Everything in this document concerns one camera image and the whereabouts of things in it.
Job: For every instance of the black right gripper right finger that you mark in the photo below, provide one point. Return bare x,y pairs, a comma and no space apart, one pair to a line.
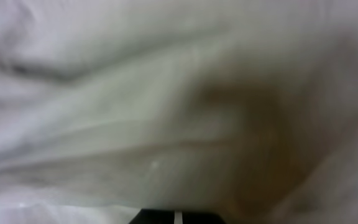
201,218

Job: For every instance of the beige khaki shorts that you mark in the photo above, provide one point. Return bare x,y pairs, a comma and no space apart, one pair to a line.
245,109

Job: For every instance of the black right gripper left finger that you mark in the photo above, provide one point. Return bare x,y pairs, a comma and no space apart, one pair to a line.
146,216

